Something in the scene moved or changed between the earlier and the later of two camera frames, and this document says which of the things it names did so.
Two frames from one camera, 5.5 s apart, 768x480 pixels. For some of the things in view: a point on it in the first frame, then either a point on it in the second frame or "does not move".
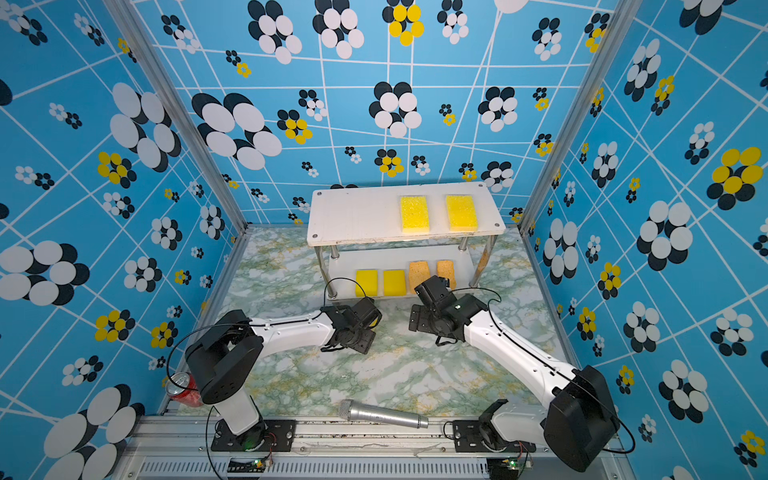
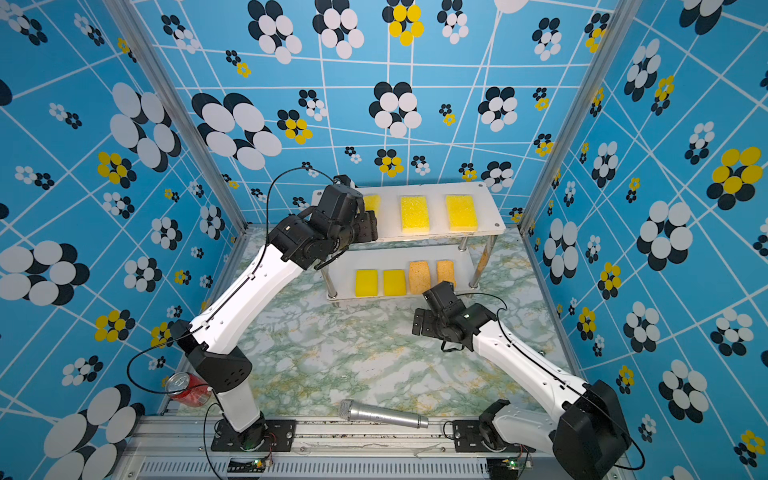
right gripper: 422,325 does not move
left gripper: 369,341 -> 369,225
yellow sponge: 368,279 does not move
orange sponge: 445,269 does not move
